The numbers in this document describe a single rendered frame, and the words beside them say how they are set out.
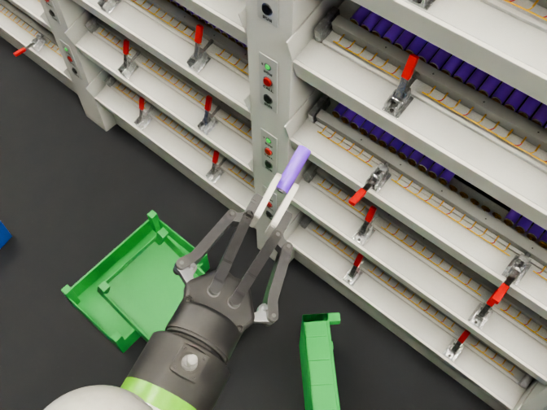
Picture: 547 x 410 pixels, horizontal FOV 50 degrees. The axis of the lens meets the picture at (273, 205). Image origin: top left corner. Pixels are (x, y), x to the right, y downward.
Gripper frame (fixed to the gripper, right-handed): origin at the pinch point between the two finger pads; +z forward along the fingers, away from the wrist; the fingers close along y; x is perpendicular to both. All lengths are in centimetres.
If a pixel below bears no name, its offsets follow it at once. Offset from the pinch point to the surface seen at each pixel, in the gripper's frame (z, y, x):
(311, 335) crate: 9, -23, 53
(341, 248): 33, -22, 56
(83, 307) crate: 0, 25, 89
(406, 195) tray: 25.1, -20.0, 16.9
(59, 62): 57, 70, 86
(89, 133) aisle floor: 47, 54, 97
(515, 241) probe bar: 21.6, -36.4, 8.4
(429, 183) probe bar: 26.6, -21.7, 12.9
